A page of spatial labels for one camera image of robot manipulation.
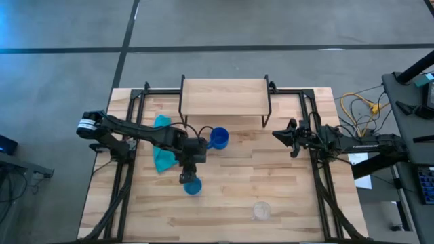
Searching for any black metal table frame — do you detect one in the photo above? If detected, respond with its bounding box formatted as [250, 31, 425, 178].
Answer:
[77, 81, 367, 243]

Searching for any dark grey side desk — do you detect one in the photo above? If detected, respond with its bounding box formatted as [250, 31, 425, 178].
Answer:
[0, 150, 55, 224]

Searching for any grey side table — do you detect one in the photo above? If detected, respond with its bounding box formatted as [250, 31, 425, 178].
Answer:
[381, 70, 434, 244]

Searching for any backlit black keyboard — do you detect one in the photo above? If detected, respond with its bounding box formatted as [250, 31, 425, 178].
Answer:
[416, 165, 434, 205]

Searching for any clear glass mug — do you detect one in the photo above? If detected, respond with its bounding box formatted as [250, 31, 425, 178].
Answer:
[251, 201, 272, 221]

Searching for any yellow cable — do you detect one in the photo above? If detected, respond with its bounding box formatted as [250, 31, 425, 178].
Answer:
[340, 91, 391, 137]

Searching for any small blue cup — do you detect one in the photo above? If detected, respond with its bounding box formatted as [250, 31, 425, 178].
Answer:
[183, 176, 203, 197]

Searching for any black handheld device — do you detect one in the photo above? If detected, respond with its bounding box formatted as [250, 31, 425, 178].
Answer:
[395, 100, 434, 120]

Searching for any white paper sheet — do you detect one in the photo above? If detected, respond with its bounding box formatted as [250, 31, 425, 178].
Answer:
[347, 152, 373, 190]

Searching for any black flat bar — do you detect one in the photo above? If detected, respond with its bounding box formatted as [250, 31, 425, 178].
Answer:
[412, 134, 434, 144]

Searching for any teal cloth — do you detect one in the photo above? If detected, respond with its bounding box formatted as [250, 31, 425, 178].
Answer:
[152, 114, 180, 174]

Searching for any small teal box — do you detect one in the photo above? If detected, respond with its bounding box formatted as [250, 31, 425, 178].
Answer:
[414, 73, 434, 87]

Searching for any black support beam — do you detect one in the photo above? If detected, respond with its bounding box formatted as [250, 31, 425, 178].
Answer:
[351, 152, 410, 180]

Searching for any black slanted pole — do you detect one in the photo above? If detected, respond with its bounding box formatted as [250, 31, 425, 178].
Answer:
[395, 50, 434, 85]

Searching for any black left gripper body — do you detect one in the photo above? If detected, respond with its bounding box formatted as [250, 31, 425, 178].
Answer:
[176, 135, 208, 174]

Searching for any large blue mug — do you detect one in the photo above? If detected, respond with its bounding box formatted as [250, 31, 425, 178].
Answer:
[205, 127, 230, 150]

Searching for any wooden shelf with black legs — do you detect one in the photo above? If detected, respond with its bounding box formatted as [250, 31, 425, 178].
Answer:
[178, 73, 273, 129]

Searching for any blue-lit dark device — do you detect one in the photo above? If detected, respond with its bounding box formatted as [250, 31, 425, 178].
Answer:
[0, 134, 18, 156]

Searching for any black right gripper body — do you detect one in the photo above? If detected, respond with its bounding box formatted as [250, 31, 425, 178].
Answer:
[290, 117, 328, 159]

